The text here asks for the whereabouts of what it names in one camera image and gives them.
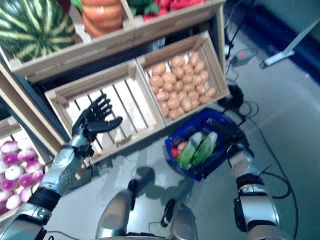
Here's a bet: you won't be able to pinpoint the silver robot leg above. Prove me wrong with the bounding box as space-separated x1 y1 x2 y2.
159 198 198 240
96 178 138 240

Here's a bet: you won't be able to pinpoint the blue plastic shopping basket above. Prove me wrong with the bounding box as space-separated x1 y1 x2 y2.
164 108 242 181

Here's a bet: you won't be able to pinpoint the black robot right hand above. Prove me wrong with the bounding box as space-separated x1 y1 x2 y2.
205 117 248 148

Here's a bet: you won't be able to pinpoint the long black floor cable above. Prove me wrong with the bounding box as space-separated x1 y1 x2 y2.
249 116 300 240

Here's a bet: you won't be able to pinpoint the silver robot left leg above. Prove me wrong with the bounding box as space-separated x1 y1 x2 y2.
96 178 138 240

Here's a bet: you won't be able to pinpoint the grey power strip red switch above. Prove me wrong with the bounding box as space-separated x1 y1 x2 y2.
231 48 258 67

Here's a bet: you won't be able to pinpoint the coiled black cable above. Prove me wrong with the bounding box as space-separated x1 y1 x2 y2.
217 84 247 111

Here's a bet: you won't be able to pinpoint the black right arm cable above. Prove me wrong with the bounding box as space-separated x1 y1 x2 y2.
259 164 292 200

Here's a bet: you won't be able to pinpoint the pink dragon fruits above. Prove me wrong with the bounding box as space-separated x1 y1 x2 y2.
17 149 37 163

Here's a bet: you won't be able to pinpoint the dark green broccoli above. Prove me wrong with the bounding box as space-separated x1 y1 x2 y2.
127 0 161 17

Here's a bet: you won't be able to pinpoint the white desk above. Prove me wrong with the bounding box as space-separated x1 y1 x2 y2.
259 22 320 70

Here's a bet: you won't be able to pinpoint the wooden display shelf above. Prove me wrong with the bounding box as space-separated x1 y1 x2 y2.
0 0 227 226

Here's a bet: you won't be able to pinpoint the wide wooden crate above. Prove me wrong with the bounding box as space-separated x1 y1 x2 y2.
0 0 137 83

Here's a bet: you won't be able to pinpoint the purple white turnip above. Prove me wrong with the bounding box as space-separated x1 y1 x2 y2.
2 152 19 167
24 159 44 173
32 169 46 182
0 140 20 154

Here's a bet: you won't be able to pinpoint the orange pumpkin green stem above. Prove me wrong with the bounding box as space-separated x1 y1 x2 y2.
70 0 125 38

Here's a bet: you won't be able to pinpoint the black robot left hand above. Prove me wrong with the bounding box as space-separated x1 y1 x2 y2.
72 93 124 141

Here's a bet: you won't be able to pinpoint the silver robot right leg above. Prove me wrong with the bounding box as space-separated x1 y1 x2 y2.
159 198 198 240

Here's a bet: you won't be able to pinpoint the green striped pumpkin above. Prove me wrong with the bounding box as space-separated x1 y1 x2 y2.
0 0 77 63

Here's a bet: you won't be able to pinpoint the wooden slatted crate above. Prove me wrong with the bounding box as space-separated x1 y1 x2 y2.
121 0 226 33
135 31 232 127
44 59 167 166
0 117 47 223

